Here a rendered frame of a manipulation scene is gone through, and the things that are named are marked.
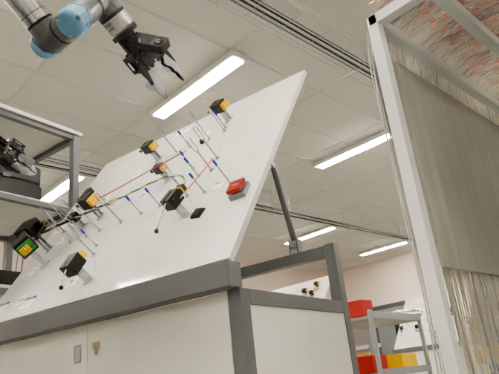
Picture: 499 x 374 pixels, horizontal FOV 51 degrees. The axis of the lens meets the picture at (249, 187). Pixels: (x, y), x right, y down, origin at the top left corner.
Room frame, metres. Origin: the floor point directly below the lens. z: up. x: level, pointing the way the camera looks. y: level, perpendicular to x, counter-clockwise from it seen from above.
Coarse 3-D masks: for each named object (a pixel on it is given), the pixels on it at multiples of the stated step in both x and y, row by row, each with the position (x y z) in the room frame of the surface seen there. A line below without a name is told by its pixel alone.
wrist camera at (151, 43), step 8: (136, 32) 1.18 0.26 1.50; (128, 40) 1.17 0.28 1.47; (136, 40) 1.16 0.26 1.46; (144, 40) 1.16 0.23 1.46; (152, 40) 1.15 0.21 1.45; (160, 40) 1.14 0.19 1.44; (168, 40) 1.15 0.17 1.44; (136, 48) 1.18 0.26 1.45; (144, 48) 1.17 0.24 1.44; (152, 48) 1.15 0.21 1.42; (160, 48) 1.14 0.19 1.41; (168, 48) 1.17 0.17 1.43
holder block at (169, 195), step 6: (168, 192) 1.50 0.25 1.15; (174, 192) 1.48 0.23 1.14; (180, 192) 1.49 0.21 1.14; (162, 198) 1.50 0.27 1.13; (168, 198) 1.47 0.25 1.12; (174, 198) 1.48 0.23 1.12; (180, 198) 1.50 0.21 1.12; (162, 204) 1.50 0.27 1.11; (168, 204) 1.48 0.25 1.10; (174, 204) 1.48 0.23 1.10; (168, 210) 1.51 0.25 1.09
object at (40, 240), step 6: (24, 222) 1.98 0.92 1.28; (30, 222) 1.93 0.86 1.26; (36, 222) 1.96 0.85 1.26; (18, 228) 1.97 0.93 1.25; (24, 228) 1.93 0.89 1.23; (30, 228) 1.93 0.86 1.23; (36, 228) 1.99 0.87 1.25; (18, 234) 1.96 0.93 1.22; (30, 234) 1.94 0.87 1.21; (36, 240) 2.00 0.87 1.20; (42, 240) 2.02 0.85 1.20; (42, 246) 2.03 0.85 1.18; (48, 246) 2.05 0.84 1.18; (48, 252) 2.03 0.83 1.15
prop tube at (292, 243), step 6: (270, 168) 1.80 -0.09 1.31; (276, 168) 1.79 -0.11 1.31; (276, 174) 1.79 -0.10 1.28; (276, 180) 1.80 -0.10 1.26; (276, 186) 1.81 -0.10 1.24; (282, 192) 1.81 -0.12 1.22; (282, 198) 1.81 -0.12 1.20; (282, 204) 1.82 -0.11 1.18; (282, 210) 1.83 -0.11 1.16; (288, 210) 1.83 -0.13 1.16; (288, 216) 1.83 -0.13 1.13; (288, 222) 1.83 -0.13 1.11; (288, 228) 1.84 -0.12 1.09; (294, 234) 1.85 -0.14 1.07; (294, 240) 1.85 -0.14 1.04; (294, 246) 1.85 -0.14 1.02
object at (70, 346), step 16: (48, 336) 1.74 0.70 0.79; (64, 336) 1.69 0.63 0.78; (80, 336) 1.64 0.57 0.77; (0, 352) 1.90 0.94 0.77; (16, 352) 1.84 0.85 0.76; (32, 352) 1.79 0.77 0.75; (48, 352) 1.74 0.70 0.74; (64, 352) 1.69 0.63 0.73; (80, 352) 1.64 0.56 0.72; (0, 368) 1.89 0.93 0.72; (16, 368) 1.84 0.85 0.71; (32, 368) 1.78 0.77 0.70; (48, 368) 1.73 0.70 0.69; (64, 368) 1.69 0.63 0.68; (80, 368) 1.64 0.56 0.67
